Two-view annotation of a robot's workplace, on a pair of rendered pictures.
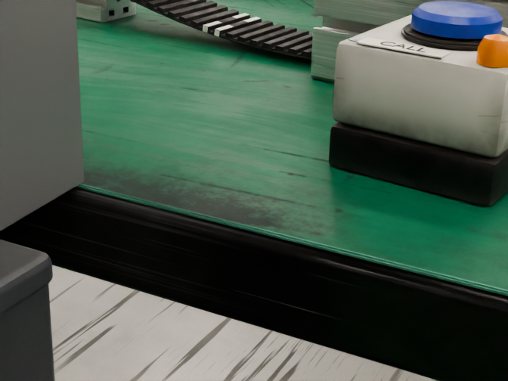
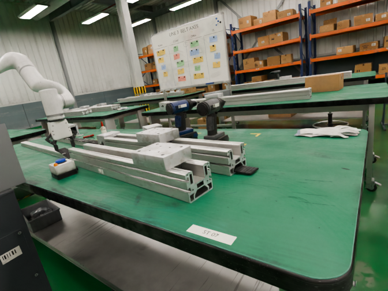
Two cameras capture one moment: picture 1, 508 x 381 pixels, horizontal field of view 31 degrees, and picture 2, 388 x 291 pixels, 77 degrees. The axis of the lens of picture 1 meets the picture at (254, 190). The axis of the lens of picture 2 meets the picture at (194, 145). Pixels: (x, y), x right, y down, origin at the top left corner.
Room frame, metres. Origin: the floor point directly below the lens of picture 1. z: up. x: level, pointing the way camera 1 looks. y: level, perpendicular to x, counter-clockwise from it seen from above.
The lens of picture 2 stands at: (-0.46, -0.85, 1.10)
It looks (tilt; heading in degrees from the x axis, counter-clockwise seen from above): 15 degrees down; 11
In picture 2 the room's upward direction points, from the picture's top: 9 degrees counter-clockwise
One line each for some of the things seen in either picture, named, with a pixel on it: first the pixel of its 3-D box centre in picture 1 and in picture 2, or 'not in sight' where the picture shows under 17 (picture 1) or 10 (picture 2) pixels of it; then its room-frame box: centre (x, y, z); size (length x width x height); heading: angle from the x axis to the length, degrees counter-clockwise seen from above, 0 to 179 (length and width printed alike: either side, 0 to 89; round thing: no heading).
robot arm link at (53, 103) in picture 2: not in sight; (52, 101); (0.69, 0.10, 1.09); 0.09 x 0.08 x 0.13; 149
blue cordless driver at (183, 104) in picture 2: not in sight; (186, 120); (0.78, -0.58, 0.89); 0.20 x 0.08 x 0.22; 135
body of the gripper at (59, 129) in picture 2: not in sight; (59, 128); (0.69, 0.10, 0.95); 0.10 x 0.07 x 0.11; 147
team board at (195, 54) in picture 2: not in sight; (193, 85); (3.82, -0.14, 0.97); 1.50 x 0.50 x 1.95; 63
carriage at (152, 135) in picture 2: not in sight; (157, 138); (0.52, -0.50, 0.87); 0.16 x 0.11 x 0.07; 57
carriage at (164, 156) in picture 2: not in sight; (161, 159); (0.22, -0.60, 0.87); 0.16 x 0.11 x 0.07; 57
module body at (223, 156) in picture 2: not in sight; (160, 148); (0.52, -0.50, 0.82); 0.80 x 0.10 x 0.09; 57
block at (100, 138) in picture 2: not in sight; (108, 142); (0.76, -0.12, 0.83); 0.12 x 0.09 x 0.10; 147
